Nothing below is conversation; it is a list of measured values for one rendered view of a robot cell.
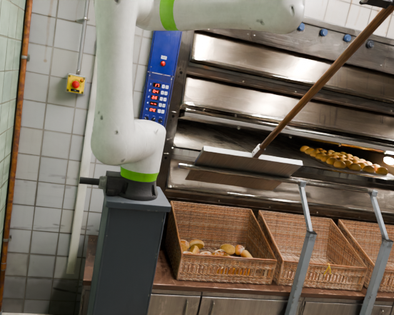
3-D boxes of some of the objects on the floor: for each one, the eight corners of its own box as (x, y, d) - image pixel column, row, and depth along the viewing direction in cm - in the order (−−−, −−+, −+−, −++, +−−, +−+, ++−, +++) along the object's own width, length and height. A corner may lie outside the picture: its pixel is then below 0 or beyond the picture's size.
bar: (142, 353, 226) (178, 161, 203) (331, 355, 257) (381, 189, 235) (147, 397, 196) (190, 178, 173) (360, 394, 228) (419, 207, 205)
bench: (77, 315, 248) (89, 232, 237) (390, 326, 308) (411, 260, 297) (67, 384, 195) (82, 281, 183) (448, 381, 255) (478, 303, 244)
